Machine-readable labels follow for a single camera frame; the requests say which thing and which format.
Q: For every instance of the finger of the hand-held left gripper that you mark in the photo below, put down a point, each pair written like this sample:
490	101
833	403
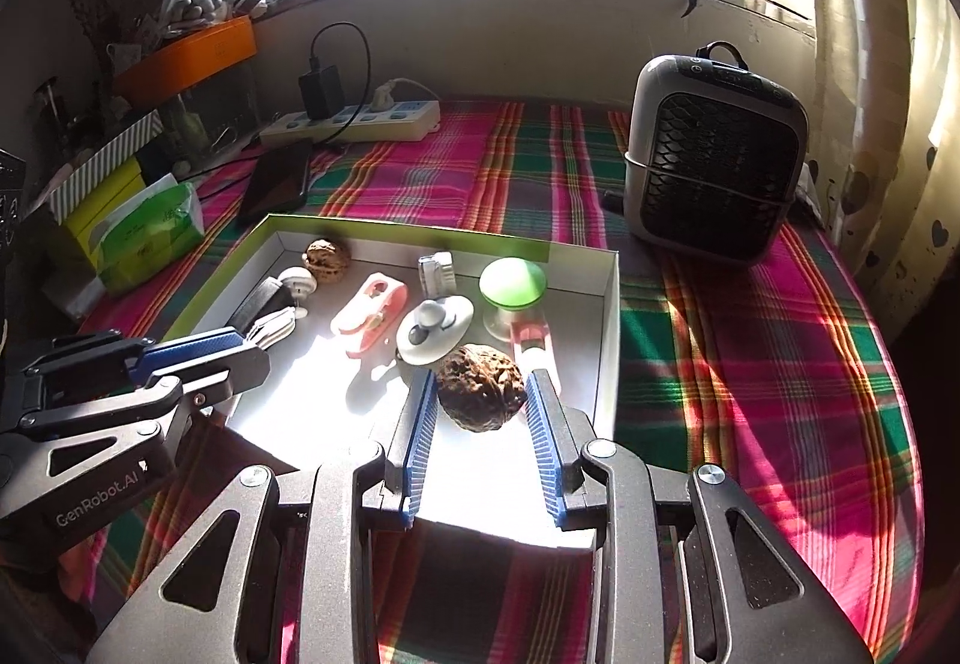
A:
225	371
195	345

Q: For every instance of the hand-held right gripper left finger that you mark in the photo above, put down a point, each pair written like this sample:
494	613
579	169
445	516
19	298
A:
420	439

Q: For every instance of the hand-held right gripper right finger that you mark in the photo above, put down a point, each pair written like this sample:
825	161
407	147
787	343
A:
544	446

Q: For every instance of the large brown walnut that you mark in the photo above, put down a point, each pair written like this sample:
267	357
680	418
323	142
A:
480	390

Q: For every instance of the black rectangular case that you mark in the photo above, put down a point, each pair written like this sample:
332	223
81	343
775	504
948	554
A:
262	302

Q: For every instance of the pink phone lens clip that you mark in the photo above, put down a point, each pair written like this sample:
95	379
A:
371	311
534	352

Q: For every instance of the green white cardboard box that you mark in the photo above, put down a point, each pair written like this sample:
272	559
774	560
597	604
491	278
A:
330	394

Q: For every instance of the white round stand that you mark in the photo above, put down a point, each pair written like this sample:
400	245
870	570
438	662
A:
435	334

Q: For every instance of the translucent white cap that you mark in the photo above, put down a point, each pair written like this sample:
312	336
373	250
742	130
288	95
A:
296	280

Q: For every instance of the small brown walnut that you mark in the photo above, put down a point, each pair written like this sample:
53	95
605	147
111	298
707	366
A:
328	261

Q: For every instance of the green mushroom-shaped holder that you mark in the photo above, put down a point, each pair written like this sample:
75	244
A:
511	283

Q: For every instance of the green tissue pack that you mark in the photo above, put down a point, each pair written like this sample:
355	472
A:
150	236

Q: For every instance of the yellow box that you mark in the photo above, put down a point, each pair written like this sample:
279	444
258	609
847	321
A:
97	210

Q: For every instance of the black phone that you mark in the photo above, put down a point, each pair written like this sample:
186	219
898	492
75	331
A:
276	184

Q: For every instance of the pink green plaid cloth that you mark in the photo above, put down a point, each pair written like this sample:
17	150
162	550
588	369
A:
712	371

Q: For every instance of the grey white striped box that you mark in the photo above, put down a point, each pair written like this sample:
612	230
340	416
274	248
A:
105	157

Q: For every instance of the clear glass jar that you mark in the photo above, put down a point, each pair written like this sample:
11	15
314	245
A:
202	124

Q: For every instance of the black charger adapter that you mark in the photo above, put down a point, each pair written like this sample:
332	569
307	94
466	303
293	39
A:
321	94

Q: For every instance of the orange box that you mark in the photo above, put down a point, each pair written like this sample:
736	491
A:
187	60

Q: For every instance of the white power strip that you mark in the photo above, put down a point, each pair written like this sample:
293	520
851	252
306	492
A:
375	122

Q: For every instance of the white plug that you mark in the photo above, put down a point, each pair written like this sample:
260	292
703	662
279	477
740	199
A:
386	94

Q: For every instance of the grey black fan heater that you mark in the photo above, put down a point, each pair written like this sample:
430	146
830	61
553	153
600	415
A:
712	161

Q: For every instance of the cream heart print curtain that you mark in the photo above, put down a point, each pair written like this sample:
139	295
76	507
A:
885	109

